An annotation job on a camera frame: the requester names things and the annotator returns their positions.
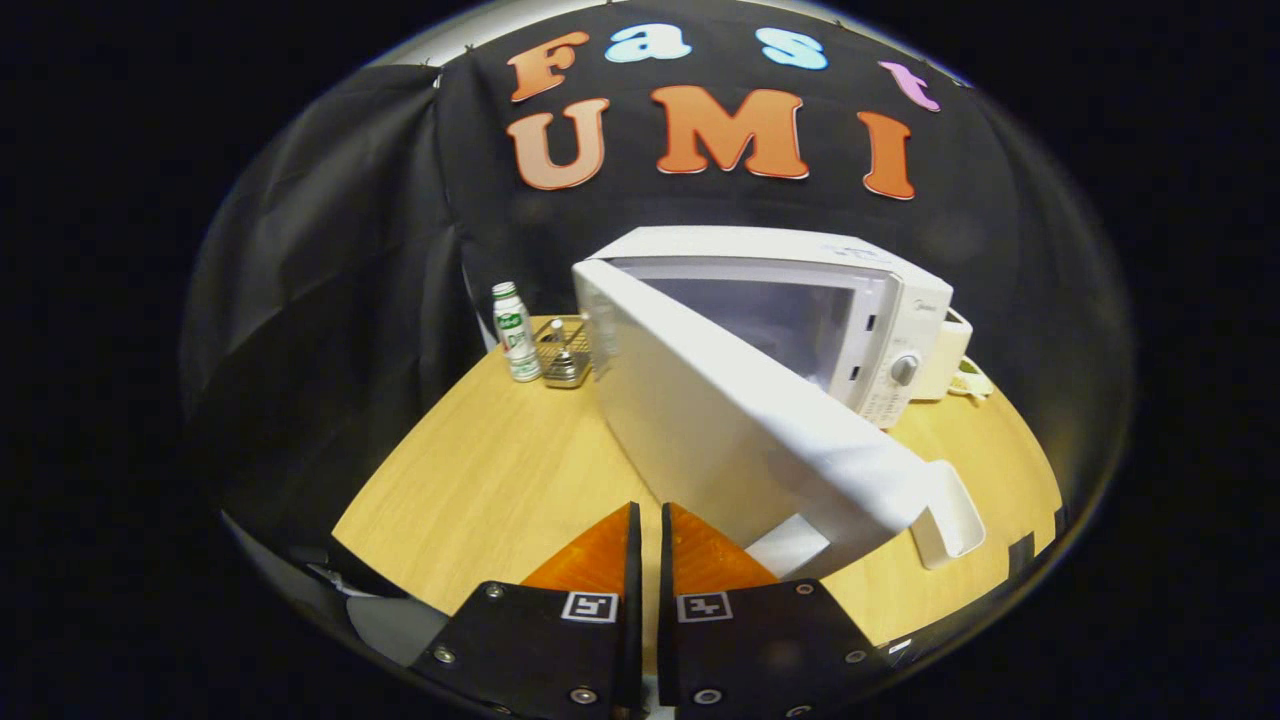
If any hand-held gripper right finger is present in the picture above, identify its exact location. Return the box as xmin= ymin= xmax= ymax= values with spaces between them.
xmin=657 ymin=502 xmax=891 ymax=716

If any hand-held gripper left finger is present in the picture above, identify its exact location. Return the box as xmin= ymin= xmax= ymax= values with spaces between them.
xmin=410 ymin=502 xmax=643 ymax=716

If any white microwave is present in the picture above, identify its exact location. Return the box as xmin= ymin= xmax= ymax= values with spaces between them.
xmin=572 ymin=225 xmax=986 ymax=581

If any white drink bottle green label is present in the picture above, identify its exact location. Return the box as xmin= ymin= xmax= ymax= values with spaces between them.
xmin=491 ymin=281 xmax=543 ymax=383

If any white toaster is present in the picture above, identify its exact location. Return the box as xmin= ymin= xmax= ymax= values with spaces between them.
xmin=912 ymin=308 xmax=973 ymax=401

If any metal wire basket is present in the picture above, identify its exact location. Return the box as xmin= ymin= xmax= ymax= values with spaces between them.
xmin=535 ymin=318 xmax=593 ymax=389

